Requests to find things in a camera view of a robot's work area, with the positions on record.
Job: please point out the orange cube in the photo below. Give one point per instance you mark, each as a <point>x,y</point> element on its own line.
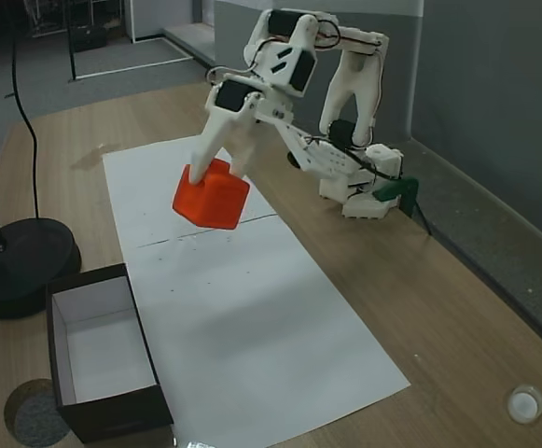
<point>214,205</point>

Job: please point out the brown box white inside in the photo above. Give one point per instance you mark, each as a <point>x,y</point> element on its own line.
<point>98,345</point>

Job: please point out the white paper sheet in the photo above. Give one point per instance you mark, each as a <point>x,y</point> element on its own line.
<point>140,196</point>
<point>252,326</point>

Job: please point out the black case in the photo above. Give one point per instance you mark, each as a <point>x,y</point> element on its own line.
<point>88,39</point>

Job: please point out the green table clamp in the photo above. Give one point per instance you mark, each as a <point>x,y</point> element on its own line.
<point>403,186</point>

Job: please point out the black desk stand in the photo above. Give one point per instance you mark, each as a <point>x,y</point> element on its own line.
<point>28,261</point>

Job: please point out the small white round cap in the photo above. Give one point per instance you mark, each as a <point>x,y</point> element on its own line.
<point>524,405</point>

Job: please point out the white perforated camera mount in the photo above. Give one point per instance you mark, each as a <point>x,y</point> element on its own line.
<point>326,161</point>

